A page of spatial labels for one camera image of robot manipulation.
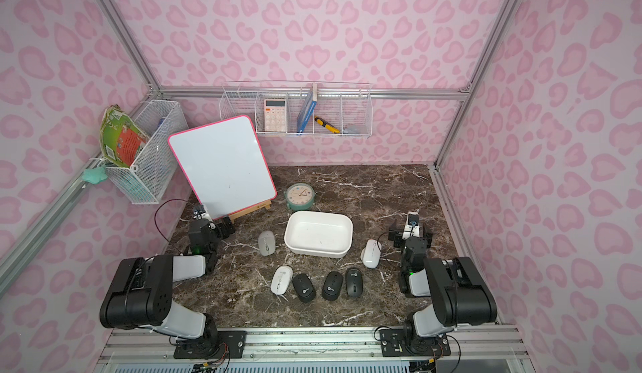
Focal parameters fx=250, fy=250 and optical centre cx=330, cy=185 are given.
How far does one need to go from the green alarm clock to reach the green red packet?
54 centimetres

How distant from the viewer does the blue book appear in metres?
0.87

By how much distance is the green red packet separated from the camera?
0.68m

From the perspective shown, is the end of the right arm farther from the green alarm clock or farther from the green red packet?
the green red packet

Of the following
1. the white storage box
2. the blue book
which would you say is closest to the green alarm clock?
the white storage box

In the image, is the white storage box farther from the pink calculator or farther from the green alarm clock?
the pink calculator
